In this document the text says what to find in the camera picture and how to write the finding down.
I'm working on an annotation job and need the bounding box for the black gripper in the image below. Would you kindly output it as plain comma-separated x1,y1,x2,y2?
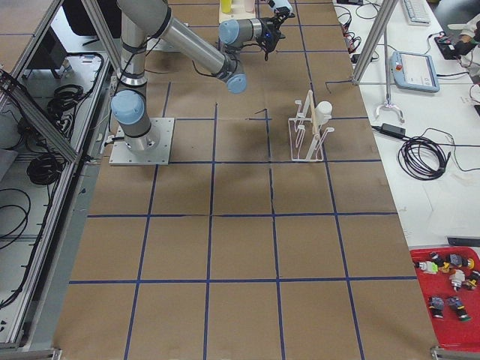
259,10,296,61

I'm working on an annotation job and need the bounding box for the white ikea cup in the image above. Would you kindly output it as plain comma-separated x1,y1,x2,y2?
314,100,333,126

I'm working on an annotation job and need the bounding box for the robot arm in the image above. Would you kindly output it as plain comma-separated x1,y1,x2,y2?
111,1,295,154

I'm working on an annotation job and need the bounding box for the pink cup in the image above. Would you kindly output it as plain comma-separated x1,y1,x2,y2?
243,0,256,13

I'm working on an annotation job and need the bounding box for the yellow cup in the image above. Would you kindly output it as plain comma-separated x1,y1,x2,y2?
220,0,233,14

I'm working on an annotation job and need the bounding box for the cream serving tray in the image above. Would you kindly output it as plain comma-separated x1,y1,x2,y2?
218,1,257,23

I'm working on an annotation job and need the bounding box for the white keyboard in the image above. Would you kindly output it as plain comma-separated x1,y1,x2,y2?
400,0,431,26

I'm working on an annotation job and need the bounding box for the reacher grabber tool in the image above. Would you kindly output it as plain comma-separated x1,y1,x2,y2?
374,1,404,124

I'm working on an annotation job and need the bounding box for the blue teach pendant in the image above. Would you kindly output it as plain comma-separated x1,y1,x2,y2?
389,51,440,93

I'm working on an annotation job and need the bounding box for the black power adapter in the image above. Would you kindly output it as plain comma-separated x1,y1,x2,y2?
380,123,406,139

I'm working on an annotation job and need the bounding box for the red parts tray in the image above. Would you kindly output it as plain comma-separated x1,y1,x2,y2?
410,247,479,352

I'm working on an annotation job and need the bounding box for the aluminium frame post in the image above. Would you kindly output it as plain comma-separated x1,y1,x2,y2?
352,0,398,85

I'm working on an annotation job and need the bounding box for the white wire cup rack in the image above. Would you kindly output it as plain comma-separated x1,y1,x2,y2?
287,90,335,163

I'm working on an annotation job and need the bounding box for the coiled black cable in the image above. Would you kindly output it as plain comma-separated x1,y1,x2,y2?
397,127,458,179

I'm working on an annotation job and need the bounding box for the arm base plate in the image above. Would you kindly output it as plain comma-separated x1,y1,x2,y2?
109,118,175,166

